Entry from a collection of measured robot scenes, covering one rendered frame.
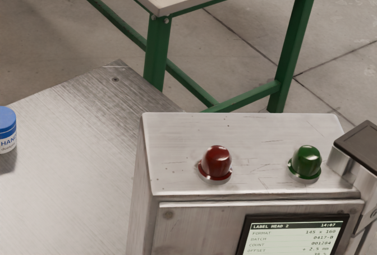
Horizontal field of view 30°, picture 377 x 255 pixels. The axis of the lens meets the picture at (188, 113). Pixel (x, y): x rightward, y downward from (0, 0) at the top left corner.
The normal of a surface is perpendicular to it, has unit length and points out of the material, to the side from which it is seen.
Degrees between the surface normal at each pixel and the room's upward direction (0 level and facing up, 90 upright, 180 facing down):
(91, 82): 0
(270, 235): 90
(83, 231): 0
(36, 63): 0
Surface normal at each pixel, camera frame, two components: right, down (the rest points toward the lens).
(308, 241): 0.14, 0.66
